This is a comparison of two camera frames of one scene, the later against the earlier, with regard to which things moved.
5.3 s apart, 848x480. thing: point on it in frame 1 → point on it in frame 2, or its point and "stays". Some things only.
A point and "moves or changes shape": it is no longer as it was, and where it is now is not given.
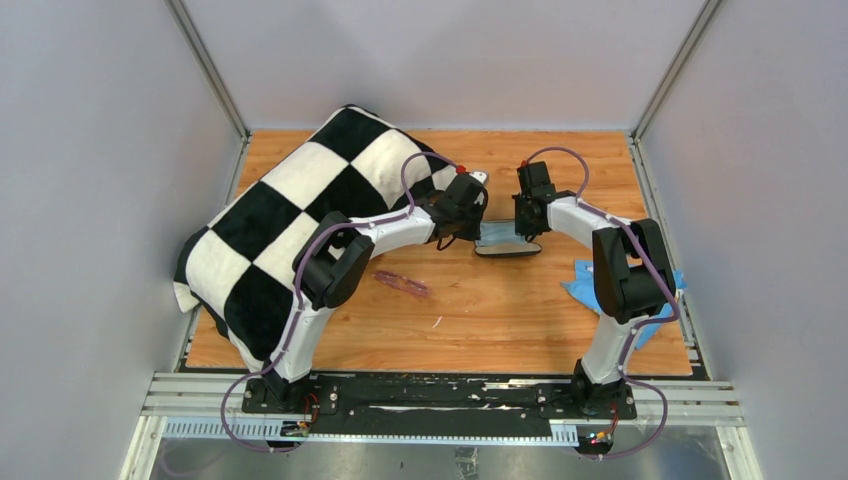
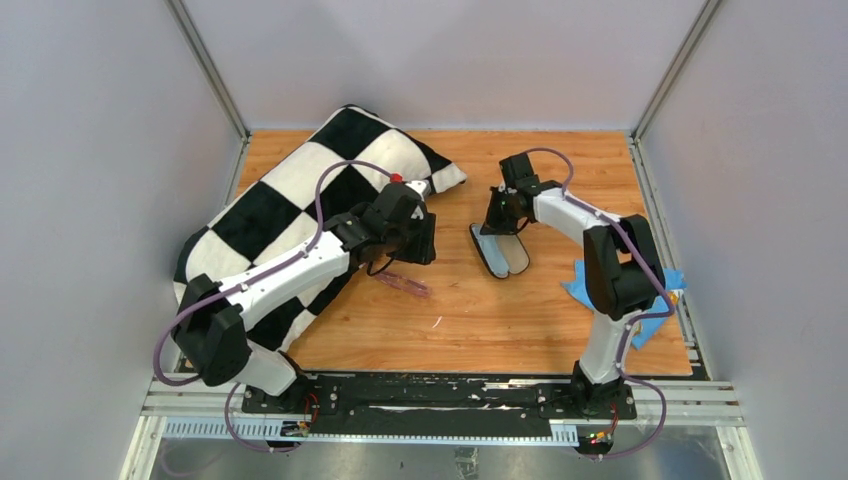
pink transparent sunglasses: (396, 280) stays
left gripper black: (472, 233) → (423, 250)
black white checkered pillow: (239, 270) stays
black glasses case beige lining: (498, 238) moves or changes shape
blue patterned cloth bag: (583, 285) stays
